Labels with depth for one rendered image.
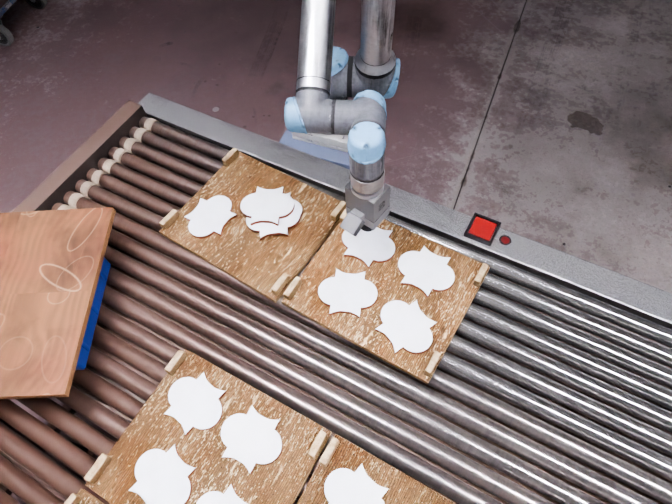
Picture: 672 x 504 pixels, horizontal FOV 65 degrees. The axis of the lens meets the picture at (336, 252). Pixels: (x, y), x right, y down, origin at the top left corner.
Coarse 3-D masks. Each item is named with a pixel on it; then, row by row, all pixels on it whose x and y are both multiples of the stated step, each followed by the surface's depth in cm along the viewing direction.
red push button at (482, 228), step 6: (474, 222) 142; (480, 222) 142; (486, 222) 142; (474, 228) 141; (480, 228) 141; (486, 228) 141; (492, 228) 141; (474, 234) 140; (480, 234) 140; (486, 234) 140; (492, 234) 140
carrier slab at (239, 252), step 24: (240, 168) 157; (264, 168) 156; (216, 192) 152; (240, 192) 152; (288, 192) 151; (312, 192) 150; (240, 216) 147; (312, 216) 146; (192, 240) 144; (216, 240) 144; (240, 240) 143; (264, 240) 143; (288, 240) 142; (312, 240) 142; (216, 264) 139; (240, 264) 139; (264, 264) 138; (288, 264) 138; (264, 288) 135
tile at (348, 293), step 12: (336, 276) 134; (348, 276) 134; (360, 276) 133; (324, 288) 132; (336, 288) 132; (348, 288) 132; (360, 288) 132; (372, 288) 131; (324, 300) 130; (336, 300) 130; (348, 300) 130; (360, 300) 130; (372, 300) 130; (336, 312) 129; (348, 312) 129; (360, 312) 129
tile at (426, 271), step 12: (408, 252) 136; (420, 252) 136; (408, 264) 134; (420, 264) 134; (432, 264) 134; (444, 264) 134; (408, 276) 133; (420, 276) 132; (432, 276) 132; (444, 276) 132; (420, 288) 131; (432, 288) 130; (444, 288) 130
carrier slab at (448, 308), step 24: (336, 240) 141; (408, 240) 140; (312, 264) 138; (336, 264) 137; (360, 264) 137; (384, 264) 136; (456, 264) 135; (480, 264) 134; (312, 288) 134; (384, 288) 132; (408, 288) 132; (456, 288) 131; (312, 312) 130; (432, 312) 128; (456, 312) 128; (360, 336) 126; (384, 336) 126; (384, 360) 124; (408, 360) 122
